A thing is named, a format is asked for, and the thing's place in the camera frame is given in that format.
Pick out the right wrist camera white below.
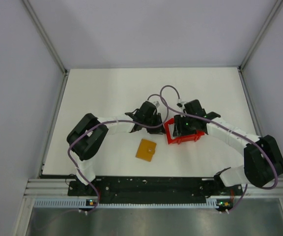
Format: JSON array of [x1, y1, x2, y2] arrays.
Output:
[[177, 98, 187, 111]]

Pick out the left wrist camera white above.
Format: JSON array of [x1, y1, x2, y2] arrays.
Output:
[[152, 101, 160, 108]]

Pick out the yellow leather card holder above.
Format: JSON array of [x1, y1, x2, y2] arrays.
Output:
[[136, 139, 157, 162]]

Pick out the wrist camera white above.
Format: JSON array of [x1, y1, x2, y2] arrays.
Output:
[[152, 101, 160, 108], [177, 98, 187, 111]]

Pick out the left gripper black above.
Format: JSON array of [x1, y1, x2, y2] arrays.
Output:
[[143, 112, 166, 134]]

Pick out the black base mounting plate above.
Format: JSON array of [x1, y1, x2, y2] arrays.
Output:
[[68, 176, 242, 204]]

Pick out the aluminium frame rail front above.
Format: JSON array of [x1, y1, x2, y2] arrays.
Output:
[[24, 178, 283, 198]]

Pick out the red plastic card bin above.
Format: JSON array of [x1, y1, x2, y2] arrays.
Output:
[[164, 118, 205, 145]]

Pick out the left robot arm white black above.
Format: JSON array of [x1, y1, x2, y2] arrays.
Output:
[[67, 101, 165, 195]]

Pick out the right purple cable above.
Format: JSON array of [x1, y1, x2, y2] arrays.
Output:
[[160, 85, 279, 213]]

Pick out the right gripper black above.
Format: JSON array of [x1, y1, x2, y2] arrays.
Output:
[[173, 114, 196, 137]]

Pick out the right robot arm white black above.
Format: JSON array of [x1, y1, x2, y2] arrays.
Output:
[[174, 99, 283, 195]]

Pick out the grey slotted cable duct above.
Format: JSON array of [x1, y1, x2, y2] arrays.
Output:
[[33, 198, 231, 209]]

